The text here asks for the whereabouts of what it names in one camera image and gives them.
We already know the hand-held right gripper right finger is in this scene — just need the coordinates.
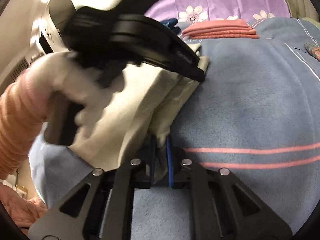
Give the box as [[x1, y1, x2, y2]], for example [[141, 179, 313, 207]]
[[166, 135, 293, 240]]

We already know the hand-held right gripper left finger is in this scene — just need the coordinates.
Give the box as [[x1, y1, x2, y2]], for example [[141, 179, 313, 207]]
[[27, 135, 157, 240]]

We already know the beige t-shirt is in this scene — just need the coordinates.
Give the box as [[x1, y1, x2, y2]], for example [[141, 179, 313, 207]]
[[67, 42, 210, 178]]

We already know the person's left forearm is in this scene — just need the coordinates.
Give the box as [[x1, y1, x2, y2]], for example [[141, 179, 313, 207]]
[[0, 69, 54, 180]]

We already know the person's left hand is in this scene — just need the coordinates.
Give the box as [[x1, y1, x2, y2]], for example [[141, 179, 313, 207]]
[[31, 51, 125, 130]]

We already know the navy star print cloth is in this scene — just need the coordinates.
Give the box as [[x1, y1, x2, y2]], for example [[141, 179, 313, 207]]
[[160, 17, 181, 34]]

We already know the folded pink cloth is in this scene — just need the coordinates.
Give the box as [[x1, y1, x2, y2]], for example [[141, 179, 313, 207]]
[[182, 19, 260, 40]]

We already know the pink quilted garment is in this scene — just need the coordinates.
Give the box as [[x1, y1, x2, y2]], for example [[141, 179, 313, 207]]
[[0, 180, 48, 230]]

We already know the grey floral garment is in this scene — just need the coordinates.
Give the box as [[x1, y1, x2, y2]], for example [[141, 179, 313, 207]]
[[304, 42, 320, 61]]

